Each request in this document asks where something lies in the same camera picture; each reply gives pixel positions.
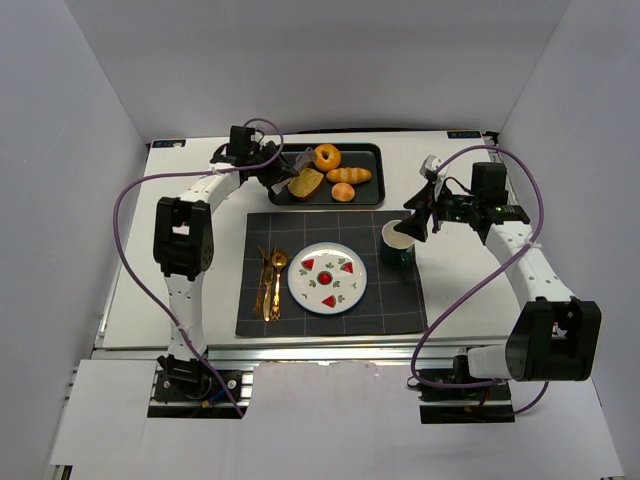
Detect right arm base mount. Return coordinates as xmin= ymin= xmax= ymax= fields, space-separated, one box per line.
xmin=415 ymin=355 xmax=515 ymax=425

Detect striped long bread roll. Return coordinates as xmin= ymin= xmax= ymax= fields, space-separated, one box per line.
xmin=326 ymin=167 xmax=372 ymax=185

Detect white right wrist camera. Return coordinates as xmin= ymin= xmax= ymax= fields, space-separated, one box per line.
xmin=419 ymin=155 xmax=443 ymax=183

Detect blue table label sticker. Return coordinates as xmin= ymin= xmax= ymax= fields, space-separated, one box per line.
xmin=151 ymin=139 xmax=186 ymax=149

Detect gold knife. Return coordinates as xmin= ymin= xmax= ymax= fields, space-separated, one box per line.
xmin=263 ymin=247 xmax=277 ymax=322

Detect gold spoon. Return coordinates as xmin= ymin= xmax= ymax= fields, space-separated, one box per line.
xmin=270 ymin=250 xmax=288 ymax=321

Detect orange glazed donut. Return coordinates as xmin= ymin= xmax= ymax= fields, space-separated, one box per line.
xmin=314 ymin=144 xmax=342 ymax=172

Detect aluminium frame rail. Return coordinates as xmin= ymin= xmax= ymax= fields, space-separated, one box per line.
xmin=64 ymin=344 xmax=506 ymax=401

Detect black baking tray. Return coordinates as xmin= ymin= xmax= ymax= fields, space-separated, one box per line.
xmin=268 ymin=143 xmax=385 ymax=209

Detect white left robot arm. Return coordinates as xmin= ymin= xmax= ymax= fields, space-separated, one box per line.
xmin=153 ymin=126 xmax=312 ymax=362

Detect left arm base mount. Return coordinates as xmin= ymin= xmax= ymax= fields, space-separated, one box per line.
xmin=147 ymin=355 xmax=249 ymax=419

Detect brown bread slice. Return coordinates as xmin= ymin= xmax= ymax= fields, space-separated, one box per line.
xmin=287 ymin=167 xmax=325 ymax=201

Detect gold fork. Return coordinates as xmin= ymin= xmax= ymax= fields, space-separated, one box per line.
xmin=253 ymin=245 xmax=268 ymax=318

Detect dark checked placemat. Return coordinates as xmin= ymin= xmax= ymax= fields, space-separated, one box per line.
xmin=235 ymin=210 xmax=428 ymax=338

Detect small round bun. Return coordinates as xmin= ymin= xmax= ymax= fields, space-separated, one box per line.
xmin=331 ymin=182 xmax=355 ymax=203

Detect white watermelon pattern plate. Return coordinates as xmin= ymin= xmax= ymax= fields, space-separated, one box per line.
xmin=287 ymin=242 xmax=368 ymax=315

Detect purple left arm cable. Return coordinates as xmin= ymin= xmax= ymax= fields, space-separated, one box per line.
xmin=112 ymin=117 xmax=286 ymax=419

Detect right blue table label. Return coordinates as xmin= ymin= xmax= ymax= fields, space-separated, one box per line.
xmin=447 ymin=130 xmax=483 ymax=139

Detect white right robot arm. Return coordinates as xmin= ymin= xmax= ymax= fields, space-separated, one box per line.
xmin=395 ymin=156 xmax=602 ymax=388

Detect green white mug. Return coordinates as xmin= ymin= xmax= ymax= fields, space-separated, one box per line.
xmin=379 ymin=220 xmax=415 ymax=268

